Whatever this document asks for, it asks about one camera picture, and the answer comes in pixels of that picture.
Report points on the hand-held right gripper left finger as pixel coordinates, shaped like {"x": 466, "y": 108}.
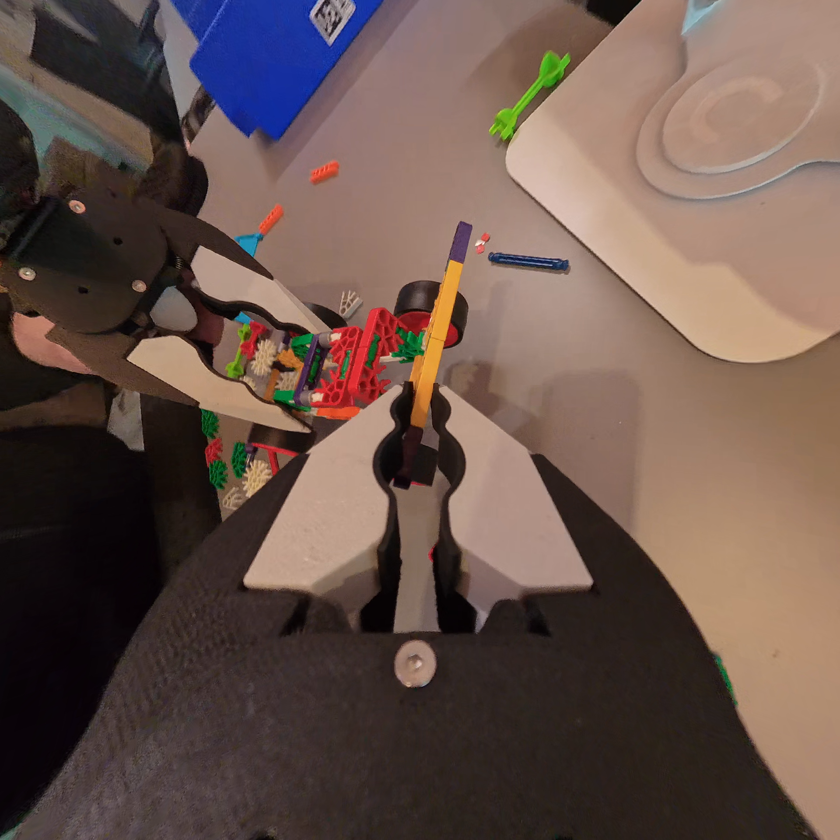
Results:
{"x": 315, "y": 525}

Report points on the light grey wedge connector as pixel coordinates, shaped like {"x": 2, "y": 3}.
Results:
{"x": 350, "y": 303}
{"x": 233, "y": 499}

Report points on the red fan connector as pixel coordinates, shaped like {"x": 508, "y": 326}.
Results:
{"x": 213, "y": 453}

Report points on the purple connector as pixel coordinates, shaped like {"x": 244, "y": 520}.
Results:
{"x": 461, "y": 243}
{"x": 410, "y": 453}

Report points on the lime green double-ended connector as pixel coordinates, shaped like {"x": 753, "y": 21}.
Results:
{"x": 528, "y": 98}

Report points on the white snowflake connector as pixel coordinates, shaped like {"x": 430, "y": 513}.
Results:
{"x": 262, "y": 358}
{"x": 256, "y": 476}

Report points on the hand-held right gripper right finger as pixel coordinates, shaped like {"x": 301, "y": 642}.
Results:
{"x": 518, "y": 525}

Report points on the orange slotted strip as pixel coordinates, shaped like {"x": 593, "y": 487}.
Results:
{"x": 270, "y": 218}
{"x": 325, "y": 172}

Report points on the yellow connector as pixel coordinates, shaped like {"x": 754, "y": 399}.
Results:
{"x": 423, "y": 380}
{"x": 446, "y": 295}

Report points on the blue storage bin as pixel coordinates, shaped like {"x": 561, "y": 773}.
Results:
{"x": 282, "y": 59}

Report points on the person's left hand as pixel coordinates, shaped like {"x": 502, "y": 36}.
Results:
{"x": 39, "y": 341}

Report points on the red and green toy model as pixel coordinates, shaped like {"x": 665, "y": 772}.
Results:
{"x": 358, "y": 354}

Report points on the small red white piece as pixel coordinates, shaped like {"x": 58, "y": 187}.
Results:
{"x": 482, "y": 243}

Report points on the green fan connector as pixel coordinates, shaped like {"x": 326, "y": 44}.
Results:
{"x": 208, "y": 423}
{"x": 239, "y": 459}
{"x": 218, "y": 474}

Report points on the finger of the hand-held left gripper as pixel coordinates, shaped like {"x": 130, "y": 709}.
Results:
{"x": 249, "y": 289}
{"x": 190, "y": 374}

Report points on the red double-ended connector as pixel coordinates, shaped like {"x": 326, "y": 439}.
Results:
{"x": 253, "y": 338}

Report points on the white document stand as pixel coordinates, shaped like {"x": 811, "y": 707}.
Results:
{"x": 689, "y": 229}

